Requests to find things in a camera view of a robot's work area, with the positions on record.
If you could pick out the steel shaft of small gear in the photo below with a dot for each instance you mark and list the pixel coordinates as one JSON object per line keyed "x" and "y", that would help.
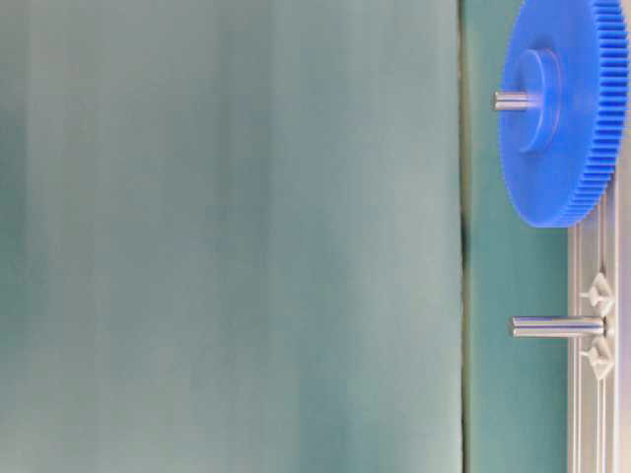
{"x": 557, "y": 327}

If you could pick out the steel shaft of large gear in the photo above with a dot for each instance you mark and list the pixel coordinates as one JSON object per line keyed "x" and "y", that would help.
{"x": 515, "y": 101}

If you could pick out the large blue plastic gear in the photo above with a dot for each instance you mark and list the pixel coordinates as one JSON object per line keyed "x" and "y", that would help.
{"x": 572, "y": 59}

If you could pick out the upper white shaft bracket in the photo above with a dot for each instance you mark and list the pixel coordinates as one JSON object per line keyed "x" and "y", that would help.
{"x": 600, "y": 295}

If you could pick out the white shaft bracket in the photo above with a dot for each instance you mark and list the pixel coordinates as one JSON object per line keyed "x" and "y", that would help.
{"x": 599, "y": 357}
{"x": 600, "y": 295}

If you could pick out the lower white shaft bracket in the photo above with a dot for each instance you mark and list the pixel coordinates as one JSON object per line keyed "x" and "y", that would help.
{"x": 599, "y": 357}

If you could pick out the aluminium extrusion rail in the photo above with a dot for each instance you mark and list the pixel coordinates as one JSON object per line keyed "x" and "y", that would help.
{"x": 599, "y": 410}

